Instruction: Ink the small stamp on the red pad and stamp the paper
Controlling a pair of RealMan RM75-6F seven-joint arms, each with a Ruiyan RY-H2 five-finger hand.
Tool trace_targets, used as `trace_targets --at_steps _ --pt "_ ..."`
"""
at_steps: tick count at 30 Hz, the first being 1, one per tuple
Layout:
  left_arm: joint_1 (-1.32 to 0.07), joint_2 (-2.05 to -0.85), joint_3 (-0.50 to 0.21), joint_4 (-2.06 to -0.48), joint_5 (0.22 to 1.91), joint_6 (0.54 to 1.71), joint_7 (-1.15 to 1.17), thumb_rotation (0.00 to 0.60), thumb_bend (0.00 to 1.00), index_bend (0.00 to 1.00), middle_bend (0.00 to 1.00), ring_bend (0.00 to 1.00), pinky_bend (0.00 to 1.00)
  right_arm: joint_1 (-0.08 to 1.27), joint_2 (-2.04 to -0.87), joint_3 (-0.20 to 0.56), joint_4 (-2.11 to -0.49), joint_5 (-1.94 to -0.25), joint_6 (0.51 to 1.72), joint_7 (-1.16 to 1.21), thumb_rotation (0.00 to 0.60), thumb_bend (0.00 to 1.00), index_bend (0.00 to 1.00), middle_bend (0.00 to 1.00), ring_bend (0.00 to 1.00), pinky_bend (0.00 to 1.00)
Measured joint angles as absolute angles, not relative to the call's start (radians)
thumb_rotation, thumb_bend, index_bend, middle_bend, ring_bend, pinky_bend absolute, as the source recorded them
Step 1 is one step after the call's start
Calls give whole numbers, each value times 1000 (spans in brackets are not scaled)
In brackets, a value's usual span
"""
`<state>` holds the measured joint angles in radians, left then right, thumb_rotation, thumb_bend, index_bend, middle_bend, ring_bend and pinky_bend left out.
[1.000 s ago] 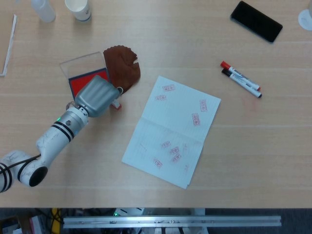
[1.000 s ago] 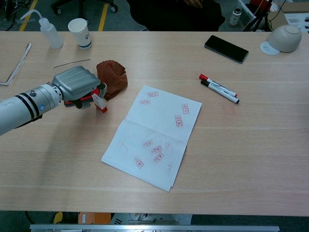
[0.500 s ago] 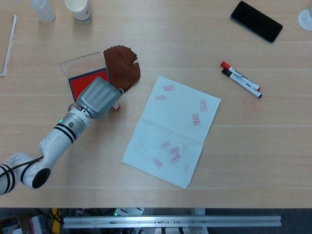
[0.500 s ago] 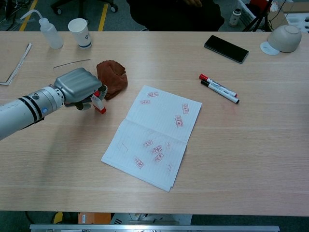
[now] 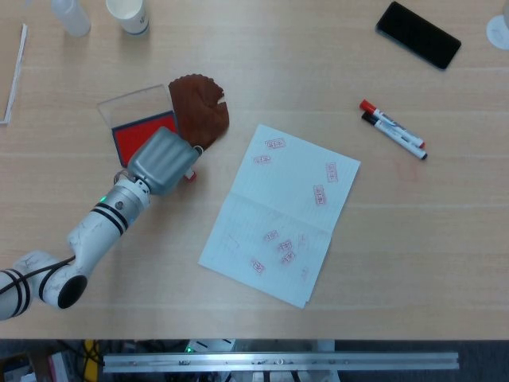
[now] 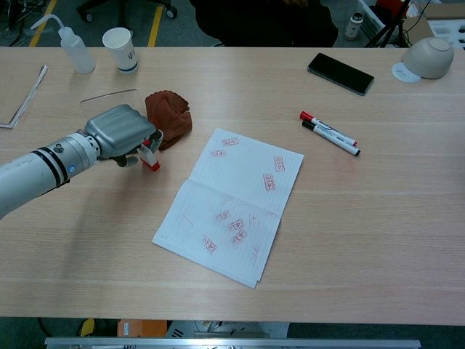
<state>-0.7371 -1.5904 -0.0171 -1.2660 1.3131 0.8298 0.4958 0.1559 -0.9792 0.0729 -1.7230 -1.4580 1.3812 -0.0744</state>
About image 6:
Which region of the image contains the white round coaster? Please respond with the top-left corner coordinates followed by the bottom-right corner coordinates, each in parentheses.
top-left (391, 61), bottom-right (422, 84)

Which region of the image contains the white thermos bottle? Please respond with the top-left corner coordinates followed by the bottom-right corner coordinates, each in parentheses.
top-left (344, 12), bottom-right (364, 41)

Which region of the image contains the red ink pad clear lid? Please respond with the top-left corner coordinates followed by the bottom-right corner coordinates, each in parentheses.
top-left (80, 89), bottom-right (139, 121)

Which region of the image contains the black smartphone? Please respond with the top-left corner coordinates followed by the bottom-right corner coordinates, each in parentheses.
top-left (307, 52), bottom-right (376, 97)

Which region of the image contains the white paper booklet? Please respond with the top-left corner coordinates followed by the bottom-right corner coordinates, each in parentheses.
top-left (0, 64), bottom-right (49, 129)

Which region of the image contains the beige upturned bowl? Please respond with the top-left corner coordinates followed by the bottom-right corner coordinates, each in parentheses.
top-left (401, 36), bottom-right (455, 80)

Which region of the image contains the clear plastic wash bottle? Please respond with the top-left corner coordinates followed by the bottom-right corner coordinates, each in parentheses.
top-left (30, 14), bottom-right (97, 75)

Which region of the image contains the person in black clothes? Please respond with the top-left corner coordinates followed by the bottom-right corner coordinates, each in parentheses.
top-left (188, 0), bottom-right (339, 47)

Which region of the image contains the white plastic crate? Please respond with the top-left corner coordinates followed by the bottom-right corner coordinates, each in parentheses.
top-left (357, 0), bottom-right (386, 36)

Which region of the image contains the white lined paper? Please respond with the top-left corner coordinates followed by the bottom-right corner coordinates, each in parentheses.
top-left (151, 127), bottom-right (305, 289)

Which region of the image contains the red white rubber stamp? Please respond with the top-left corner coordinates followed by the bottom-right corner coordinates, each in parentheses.
top-left (137, 140), bottom-right (161, 172)

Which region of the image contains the red cap whiteboard marker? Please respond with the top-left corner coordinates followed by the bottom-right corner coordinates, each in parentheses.
top-left (299, 111), bottom-right (358, 147)

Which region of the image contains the brown crumpled cloth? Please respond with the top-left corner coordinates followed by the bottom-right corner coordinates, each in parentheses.
top-left (145, 90), bottom-right (193, 152)

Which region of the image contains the white paper cup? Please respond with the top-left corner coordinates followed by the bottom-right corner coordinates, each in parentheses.
top-left (102, 27), bottom-right (140, 73)

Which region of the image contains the black tripod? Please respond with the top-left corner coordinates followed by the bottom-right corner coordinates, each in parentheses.
top-left (364, 0), bottom-right (415, 49)

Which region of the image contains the orange box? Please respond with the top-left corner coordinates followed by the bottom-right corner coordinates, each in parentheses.
top-left (118, 318), bottom-right (168, 337)

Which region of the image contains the black office chair base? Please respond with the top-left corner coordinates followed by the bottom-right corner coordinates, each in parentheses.
top-left (76, 0), bottom-right (179, 23)

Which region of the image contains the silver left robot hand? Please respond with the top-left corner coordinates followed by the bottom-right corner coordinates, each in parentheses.
top-left (84, 103), bottom-right (164, 168)

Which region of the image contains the cardboard box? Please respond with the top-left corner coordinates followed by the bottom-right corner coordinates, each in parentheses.
top-left (424, 0), bottom-right (465, 21)

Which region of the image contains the black cap whiteboard marker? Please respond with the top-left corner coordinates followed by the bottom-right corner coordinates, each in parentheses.
top-left (302, 121), bottom-right (361, 157)

